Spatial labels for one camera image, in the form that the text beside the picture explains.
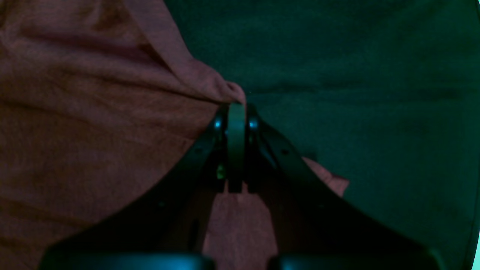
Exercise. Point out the black table cloth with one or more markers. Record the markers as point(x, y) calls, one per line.
point(382, 92)

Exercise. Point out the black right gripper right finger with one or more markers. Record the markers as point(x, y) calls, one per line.
point(331, 233)

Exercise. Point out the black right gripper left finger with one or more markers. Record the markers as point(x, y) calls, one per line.
point(152, 233)

